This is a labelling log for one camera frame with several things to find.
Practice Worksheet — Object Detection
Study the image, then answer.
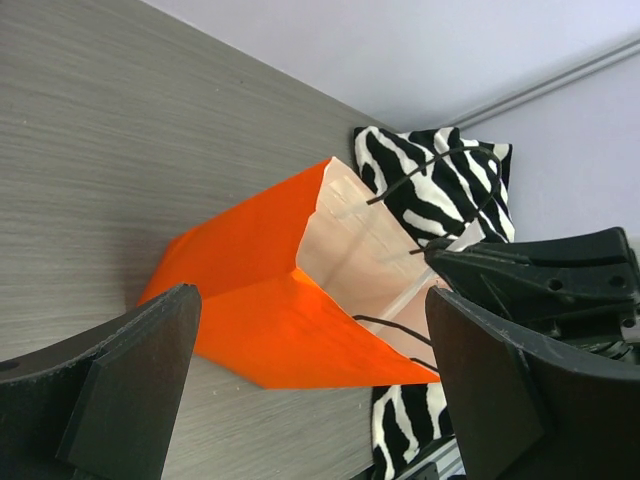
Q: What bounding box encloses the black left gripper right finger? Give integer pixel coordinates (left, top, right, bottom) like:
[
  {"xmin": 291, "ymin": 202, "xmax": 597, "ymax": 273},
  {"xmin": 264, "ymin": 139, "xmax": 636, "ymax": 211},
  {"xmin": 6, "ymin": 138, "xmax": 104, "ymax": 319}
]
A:
[{"xmin": 426, "ymin": 288, "xmax": 639, "ymax": 479}]

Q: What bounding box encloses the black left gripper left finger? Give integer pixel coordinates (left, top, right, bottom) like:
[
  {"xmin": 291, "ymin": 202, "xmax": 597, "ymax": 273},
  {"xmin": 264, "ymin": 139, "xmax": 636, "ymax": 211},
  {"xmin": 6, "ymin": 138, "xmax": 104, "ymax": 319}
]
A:
[{"xmin": 1, "ymin": 284, "xmax": 201, "ymax": 479}]

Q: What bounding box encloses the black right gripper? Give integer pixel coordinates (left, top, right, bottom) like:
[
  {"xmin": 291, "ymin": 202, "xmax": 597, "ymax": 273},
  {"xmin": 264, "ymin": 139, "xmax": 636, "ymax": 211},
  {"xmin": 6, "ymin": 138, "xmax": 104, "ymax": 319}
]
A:
[{"xmin": 424, "ymin": 227, "xmax": 639, "ymax": 363}]

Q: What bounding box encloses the zebra print blanket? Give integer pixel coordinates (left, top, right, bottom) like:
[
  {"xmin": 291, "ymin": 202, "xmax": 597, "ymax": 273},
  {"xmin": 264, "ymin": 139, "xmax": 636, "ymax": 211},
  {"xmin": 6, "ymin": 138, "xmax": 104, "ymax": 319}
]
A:
[{"xmin": 353, "ymin": 126, "xmax": 515, "ymax": 479}]

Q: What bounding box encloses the orange paper gift bag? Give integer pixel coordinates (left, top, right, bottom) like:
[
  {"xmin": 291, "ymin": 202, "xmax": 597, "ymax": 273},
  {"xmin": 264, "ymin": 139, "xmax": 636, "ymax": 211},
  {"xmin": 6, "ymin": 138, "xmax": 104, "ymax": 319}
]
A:
[{"xmin": 137, "ymin": 144, "xmax": 504, "ymax": 391}]

